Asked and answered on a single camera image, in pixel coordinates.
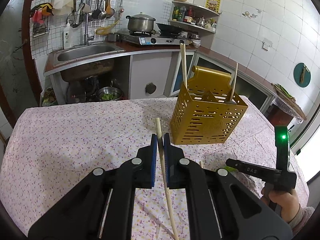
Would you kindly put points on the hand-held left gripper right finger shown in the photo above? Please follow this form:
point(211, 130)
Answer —
point(168, 165)

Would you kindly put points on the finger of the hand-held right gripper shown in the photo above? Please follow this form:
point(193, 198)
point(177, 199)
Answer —
point(235, 165)

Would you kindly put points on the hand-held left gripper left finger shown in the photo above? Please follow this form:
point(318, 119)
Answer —
point(153, 165)

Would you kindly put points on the yellow perforated utensil holder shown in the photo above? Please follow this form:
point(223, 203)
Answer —
point(207, 125)

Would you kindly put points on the person's right forearm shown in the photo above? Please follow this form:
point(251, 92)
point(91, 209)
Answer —
point(301, 220)

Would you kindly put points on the row of hanging kitchen utensils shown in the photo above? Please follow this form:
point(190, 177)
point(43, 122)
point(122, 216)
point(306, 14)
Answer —
point(100, 5)

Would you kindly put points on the person's right hand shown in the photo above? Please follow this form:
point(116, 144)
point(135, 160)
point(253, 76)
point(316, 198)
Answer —
point(285, 205)

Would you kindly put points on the plastic-covered wooden stand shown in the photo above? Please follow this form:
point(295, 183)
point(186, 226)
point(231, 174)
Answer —
point(287, 112)

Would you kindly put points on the wooden cutting board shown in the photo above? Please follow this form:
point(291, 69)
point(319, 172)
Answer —
point(295, 107)

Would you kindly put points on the green vegetables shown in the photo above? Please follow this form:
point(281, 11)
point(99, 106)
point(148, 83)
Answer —
point(283, 91)

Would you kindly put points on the steel bowl with greens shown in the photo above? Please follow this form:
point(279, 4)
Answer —
point(108, 95)

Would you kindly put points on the pink floral tablecloth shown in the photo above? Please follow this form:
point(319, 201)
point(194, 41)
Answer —
point(75, 135)

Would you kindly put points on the green round cutting board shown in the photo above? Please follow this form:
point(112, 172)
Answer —
point(297, 72)

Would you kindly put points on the kitchen counter cabinet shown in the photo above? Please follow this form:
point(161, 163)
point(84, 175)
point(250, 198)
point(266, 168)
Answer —
point(150, 72)

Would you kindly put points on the steel gas stove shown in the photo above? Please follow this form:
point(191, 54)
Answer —
point(150, 40)

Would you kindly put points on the stack of small bowls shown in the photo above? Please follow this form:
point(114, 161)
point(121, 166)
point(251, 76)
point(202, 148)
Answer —
point(196, 40)

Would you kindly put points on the steel sink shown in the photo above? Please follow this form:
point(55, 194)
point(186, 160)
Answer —
point(85, 52)

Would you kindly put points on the small steel pot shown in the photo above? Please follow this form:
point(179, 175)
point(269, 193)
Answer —
point(113, 37)

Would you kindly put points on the black wok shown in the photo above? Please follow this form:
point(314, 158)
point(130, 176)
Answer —
point(170, 28)

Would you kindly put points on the steel pot with lid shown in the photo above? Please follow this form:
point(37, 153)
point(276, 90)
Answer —
point(140, 23)

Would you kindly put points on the row of condiment bottles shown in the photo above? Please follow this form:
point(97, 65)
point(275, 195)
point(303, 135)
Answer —
point(181, 15)

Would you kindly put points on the steel faucet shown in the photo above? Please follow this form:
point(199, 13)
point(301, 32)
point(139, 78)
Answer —
point(86, 30)

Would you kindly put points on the white soap dispenser bottle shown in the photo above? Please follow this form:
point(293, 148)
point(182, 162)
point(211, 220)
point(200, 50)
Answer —
point(67, 36)

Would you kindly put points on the brown frosted glass door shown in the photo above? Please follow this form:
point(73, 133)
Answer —
point(13, 55)

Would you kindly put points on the white hanging cloth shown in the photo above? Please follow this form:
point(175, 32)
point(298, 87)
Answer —
point(63, 2)

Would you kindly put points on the red and yellow gloves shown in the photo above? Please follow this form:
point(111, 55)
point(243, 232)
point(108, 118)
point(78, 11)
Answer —
point(42, 10)

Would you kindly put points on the corner wall shelf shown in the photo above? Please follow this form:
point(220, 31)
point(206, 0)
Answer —
point(200, 31)

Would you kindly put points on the white wall hooks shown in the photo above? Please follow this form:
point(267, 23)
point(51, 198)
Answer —
point(250, 13)

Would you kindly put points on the yellow wall poster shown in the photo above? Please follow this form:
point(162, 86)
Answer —
point(213, 3)

